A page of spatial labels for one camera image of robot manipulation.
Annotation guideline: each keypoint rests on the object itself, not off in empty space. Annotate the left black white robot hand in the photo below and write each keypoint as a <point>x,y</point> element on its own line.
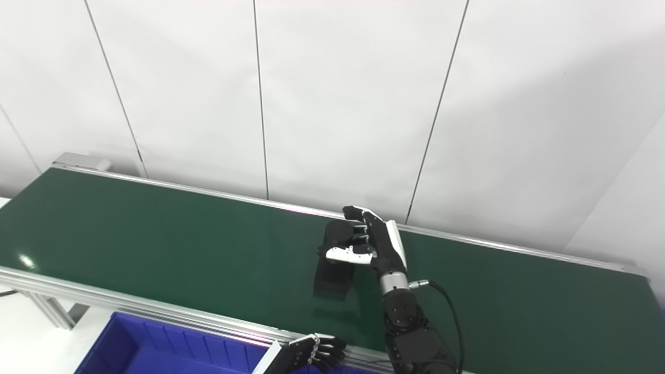
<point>298,358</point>

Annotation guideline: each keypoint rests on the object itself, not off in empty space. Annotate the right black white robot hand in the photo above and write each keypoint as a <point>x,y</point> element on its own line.
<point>384,246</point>

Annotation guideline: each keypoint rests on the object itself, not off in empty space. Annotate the black cylinder-on-block part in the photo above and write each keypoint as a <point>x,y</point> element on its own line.
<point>335,278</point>

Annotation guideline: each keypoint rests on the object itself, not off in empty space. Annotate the blue plastic bin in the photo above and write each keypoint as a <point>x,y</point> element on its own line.
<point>156,353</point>

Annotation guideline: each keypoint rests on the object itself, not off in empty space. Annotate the green conveyor belt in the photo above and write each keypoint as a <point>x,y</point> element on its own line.
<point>182,244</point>
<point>130,306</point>

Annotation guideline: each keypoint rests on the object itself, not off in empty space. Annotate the aluminium conveyor support leg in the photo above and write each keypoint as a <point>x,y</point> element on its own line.
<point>52,309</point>

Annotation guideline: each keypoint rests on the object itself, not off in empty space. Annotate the grey conveyor end housing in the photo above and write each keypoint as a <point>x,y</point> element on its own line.
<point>80,161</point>

